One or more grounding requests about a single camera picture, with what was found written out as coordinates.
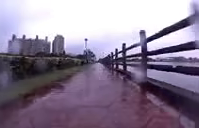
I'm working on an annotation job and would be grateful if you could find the dark green tree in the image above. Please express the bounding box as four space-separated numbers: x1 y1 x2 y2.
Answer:
86 49 97 64

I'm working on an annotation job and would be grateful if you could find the lamp pole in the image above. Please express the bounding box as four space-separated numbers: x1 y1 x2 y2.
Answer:
83 37 89 64

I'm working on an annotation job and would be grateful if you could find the red paved path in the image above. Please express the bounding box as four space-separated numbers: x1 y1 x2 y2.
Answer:
0 62 196 128

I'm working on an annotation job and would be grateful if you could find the grey tower building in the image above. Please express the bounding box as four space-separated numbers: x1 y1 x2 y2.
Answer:
51 34 66 56

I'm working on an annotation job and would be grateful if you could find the green hedge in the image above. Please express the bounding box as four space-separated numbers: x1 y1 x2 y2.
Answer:
0 54 88 88

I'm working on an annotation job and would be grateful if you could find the grass strip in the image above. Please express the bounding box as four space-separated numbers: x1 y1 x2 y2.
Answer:
0 63 93 108

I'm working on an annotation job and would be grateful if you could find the wide grey building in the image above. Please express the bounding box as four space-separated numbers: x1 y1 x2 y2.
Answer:
7 33 52 56

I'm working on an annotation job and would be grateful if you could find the grey water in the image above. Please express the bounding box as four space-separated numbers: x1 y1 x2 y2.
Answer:
118 60 199 96

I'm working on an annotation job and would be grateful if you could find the dark wooden rail fence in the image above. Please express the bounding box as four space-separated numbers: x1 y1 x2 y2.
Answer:
98 13 199 128

